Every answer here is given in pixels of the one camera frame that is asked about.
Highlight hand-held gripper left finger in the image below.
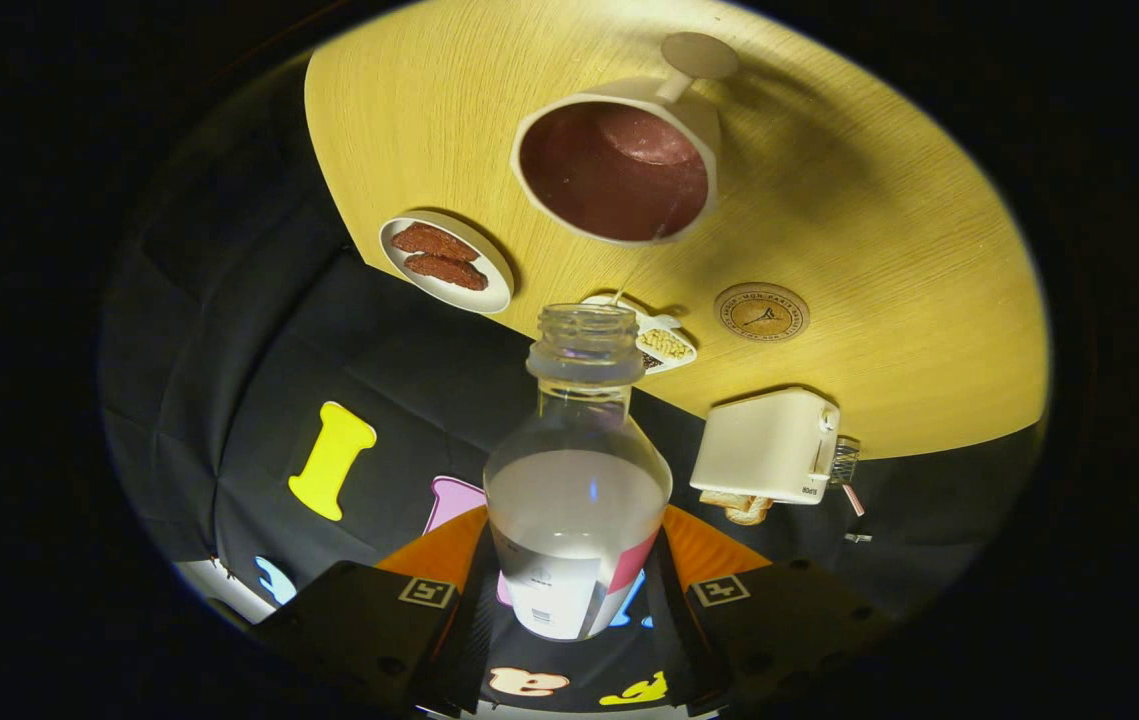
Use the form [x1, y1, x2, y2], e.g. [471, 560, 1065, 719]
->
[249, 505, 505, 716]

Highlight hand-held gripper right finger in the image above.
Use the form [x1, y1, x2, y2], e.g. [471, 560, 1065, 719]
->
[651, 505, 895, 716]

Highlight clear juice bottle white label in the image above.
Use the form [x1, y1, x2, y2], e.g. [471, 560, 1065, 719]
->
[483, 303, 674, 642]

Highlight round brown coaster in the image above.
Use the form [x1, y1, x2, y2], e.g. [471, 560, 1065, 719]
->
[714, 282, 811, 344]

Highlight cream cup with red inside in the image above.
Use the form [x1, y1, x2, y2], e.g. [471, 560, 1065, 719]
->
[510, 32, 740, 246]

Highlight white toaster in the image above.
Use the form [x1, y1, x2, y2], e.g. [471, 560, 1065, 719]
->
[690, 388, 842, 506]

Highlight black backdrop cloth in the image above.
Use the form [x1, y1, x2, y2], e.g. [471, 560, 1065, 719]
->
[99, 60, 1045, 716]

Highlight small white divided dish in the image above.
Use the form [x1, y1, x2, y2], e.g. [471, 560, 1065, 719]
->
[581, 293, 698, 375]

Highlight white round plate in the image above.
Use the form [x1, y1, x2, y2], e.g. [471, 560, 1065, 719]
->
[379, 210, 515, 315]

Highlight red meat piece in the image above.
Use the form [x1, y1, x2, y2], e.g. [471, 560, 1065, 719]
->
[390, 222, 480, 264]
[403, 252, 489, 292]

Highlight wooden table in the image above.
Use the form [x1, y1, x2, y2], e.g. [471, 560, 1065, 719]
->
[304, 0, 1050, 461]

